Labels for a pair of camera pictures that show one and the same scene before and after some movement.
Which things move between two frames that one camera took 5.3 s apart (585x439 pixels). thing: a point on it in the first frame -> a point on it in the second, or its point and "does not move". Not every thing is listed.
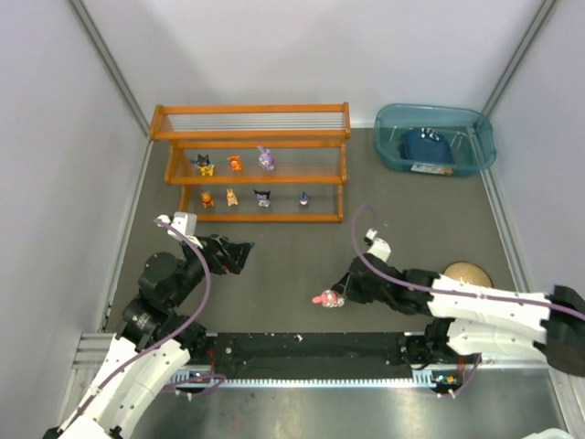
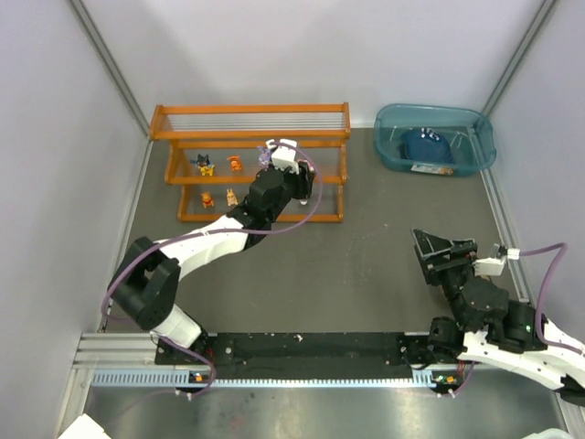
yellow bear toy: (207, 199) does not move
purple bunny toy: (266, 161) does not move
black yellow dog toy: (204, 165) does not move
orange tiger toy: (236, 165) does not move
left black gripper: (219, 255) -> (304, 174)
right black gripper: (349, 287) -> (448, 258)
